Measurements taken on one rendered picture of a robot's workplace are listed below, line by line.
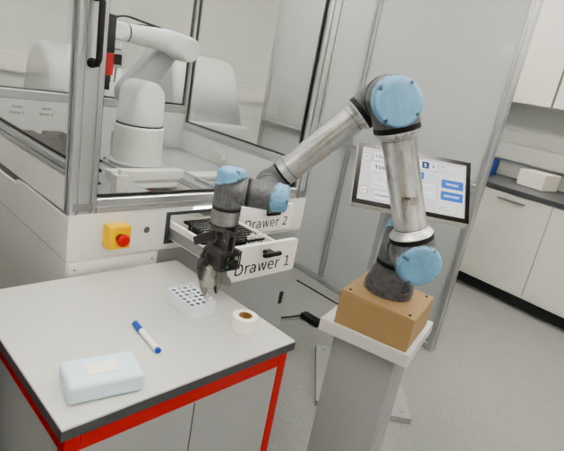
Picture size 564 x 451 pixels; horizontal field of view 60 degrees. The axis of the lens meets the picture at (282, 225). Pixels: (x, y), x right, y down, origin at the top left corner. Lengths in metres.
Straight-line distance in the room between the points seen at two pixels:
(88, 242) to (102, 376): 0.59
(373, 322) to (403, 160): 0.48
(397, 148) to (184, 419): 0.81
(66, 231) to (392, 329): 0.97
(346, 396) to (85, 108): 1.14
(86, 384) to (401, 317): 0.82
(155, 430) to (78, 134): 0.79
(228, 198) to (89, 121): 0.46
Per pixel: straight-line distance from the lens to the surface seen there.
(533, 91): 4.60
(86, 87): 1.44
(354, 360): 1.55
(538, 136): 4.93
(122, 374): 1.08
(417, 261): 1.29
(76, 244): 1.55
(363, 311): 1.44
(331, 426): 1.70
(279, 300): 2.24
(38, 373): 1.16
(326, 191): 3.60
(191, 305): 1.37
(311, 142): 1.34
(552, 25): 4.66
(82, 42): 1.43
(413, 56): 3.22
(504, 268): 4.29
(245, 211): 1.85
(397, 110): 1.18
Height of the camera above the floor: 1.43
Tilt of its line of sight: 17 degrees down
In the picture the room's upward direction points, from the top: 11 degrees clockwise
